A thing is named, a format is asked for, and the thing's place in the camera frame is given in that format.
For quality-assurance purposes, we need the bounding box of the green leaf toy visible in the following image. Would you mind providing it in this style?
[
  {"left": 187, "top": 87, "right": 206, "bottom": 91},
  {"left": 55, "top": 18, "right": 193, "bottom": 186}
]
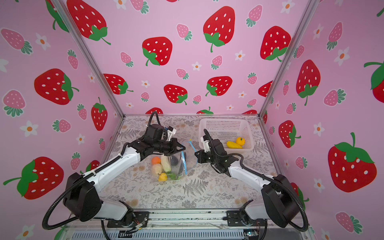
[{"left": 168, "top": 173, "right": 180, "bottom": 180}]

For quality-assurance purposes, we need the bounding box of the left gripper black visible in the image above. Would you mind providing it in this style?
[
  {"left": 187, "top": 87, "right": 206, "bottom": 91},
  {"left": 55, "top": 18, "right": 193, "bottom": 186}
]
[{"left": 153, "top": 138, "right": 186, "bottom": 156}]

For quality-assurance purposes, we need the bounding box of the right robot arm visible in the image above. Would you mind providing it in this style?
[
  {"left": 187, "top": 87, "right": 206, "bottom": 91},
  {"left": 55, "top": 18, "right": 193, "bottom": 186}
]
[{"left": 195, "top": 130, "right": 309, "bottom": 232}]

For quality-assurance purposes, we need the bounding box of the white plastic basket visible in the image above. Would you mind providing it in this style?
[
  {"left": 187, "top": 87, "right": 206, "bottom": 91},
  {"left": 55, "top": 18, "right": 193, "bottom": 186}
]
[{"left": 198, "top": 118, "right": 255, "bottom": 153}]

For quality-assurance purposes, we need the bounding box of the clear zip top bag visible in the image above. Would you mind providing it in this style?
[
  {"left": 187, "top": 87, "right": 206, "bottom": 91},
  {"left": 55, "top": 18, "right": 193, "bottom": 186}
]
[{"left": 150, "top": 140, "right": 198, "bottom": 183}]

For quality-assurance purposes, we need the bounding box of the aluminium frame rail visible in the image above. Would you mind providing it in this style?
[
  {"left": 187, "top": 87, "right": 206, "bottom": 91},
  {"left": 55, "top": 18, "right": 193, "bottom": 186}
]
[{"left": 61, "top": 208, "right": 316, "bottom": 240}]

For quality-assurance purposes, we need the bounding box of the yellow bell pepper toy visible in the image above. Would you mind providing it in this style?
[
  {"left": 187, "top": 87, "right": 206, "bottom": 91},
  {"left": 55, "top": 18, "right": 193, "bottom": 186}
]
[{"left": 236, "top": 137, "right": 246, "bottom": 146}]

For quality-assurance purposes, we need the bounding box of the yellow banana toy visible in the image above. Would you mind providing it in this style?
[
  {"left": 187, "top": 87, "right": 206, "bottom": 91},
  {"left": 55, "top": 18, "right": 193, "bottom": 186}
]
[{"left": 227, "top": 141, "right": 243, "bottom": 149}]

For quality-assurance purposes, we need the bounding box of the dark avocado toy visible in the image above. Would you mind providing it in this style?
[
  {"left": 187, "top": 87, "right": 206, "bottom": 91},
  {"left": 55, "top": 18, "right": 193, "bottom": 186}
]
[{"left": 170, "top": 156, "right": 180, "bottom": 167}]

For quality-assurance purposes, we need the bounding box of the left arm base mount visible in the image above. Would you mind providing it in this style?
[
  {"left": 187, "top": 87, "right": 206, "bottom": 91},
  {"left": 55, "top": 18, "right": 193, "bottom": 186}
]
[{"left": 107, "top": 211, "right": 150, "bottom": 229}]

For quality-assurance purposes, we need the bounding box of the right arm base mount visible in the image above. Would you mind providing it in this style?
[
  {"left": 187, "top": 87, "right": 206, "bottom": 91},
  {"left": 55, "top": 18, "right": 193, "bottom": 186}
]
[{"left": 223, "top": 210, "right": 266, "bottom": 227}]

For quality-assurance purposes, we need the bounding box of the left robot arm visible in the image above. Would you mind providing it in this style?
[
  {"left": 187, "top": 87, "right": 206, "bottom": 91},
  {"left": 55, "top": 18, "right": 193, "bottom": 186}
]
[{"left": 42, "top": 125, "right": 186, "bottom": 230}]

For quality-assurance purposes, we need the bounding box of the orange toy fruit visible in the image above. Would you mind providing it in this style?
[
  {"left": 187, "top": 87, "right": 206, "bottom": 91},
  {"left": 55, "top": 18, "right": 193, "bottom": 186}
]
[{"left": 151, "top": 157, "right": 161, "bottom": 165}]

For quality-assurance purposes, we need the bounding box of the white radish toy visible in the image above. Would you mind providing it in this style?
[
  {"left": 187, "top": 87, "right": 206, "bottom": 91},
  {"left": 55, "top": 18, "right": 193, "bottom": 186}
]
[{"left": 161, "top": 155, "right": 172, "bottom": 173}]

